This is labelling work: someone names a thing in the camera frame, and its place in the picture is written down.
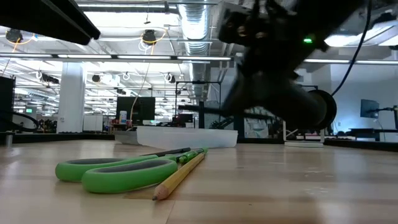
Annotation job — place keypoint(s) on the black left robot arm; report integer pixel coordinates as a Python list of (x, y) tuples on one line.
[(46, 15)]

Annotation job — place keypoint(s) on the black screen panel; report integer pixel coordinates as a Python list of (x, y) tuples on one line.
[(7, 102)]

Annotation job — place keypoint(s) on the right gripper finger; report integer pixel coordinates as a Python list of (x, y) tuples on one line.
[(248, 96), (286, 102)]

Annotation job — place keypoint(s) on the black computer monitor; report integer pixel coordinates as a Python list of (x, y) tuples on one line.
[(141, 109)]

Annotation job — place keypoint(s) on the black stand frame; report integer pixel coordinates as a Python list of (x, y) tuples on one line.
[(198, 82)]

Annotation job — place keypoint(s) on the silver ceiling air duct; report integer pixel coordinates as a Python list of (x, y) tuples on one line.
[(194, 25)]

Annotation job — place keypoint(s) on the dark wall monitor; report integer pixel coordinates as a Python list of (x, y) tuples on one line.
[(369, 109)]

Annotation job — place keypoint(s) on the white bottle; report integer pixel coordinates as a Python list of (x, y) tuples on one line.
[(123, 117)]

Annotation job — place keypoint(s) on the silver tarp cover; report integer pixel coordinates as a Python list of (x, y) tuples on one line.
[(258, 129)]

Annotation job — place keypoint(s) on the black ceiling camera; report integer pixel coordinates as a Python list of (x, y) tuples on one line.
[(149, 36), (14, 35)]

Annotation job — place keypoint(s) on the green mechanical pencil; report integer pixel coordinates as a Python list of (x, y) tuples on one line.
[(189, 156)]

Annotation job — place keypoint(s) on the white pillar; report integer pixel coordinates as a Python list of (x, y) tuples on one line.
[(71, 102)]

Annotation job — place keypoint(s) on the LED light bar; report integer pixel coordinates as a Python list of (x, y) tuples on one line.
[(143, 57)]

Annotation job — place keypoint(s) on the black pen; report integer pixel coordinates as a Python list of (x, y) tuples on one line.
[(199, 109)]

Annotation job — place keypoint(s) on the black work table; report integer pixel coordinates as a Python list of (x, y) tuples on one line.
[(367, 130)]

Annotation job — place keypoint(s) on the white cabinet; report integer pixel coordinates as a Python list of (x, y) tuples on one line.
[(93, 123)]

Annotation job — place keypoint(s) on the yellow wooden pencil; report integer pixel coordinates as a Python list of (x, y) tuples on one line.
[(177, 179)]

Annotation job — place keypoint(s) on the clear plastic supply box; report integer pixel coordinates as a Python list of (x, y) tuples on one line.
[(186, 138)]

